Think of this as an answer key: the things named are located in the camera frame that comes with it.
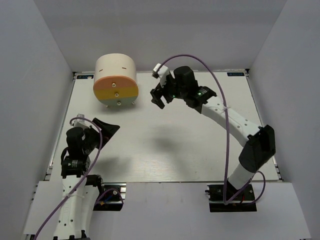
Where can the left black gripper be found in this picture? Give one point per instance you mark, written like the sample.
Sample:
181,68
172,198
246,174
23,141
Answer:
108,130

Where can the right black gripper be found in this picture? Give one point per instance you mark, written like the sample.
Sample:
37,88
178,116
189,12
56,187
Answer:
162,91

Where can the grey bottom drawer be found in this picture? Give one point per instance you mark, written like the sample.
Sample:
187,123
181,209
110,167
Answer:
118,101

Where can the yellow drawer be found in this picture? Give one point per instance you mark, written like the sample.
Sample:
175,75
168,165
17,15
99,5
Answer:
116,92

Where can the pink top drawer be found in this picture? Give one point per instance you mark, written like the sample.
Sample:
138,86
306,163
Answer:
119,81

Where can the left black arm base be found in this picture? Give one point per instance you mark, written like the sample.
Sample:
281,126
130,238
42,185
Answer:
110,200

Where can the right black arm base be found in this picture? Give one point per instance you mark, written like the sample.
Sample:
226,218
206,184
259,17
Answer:
240,204

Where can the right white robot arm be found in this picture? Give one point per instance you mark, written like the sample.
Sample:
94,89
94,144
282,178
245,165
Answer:
258,142

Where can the cream round drawer cabinet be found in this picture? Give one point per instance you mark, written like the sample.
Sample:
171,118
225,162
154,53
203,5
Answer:
114,65

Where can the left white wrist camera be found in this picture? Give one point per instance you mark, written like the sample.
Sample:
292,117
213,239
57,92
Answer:
79,121

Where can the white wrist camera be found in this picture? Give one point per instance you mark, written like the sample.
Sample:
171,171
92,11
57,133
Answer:
161,72
79,121

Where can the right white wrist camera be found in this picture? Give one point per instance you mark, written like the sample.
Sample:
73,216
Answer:
161,72

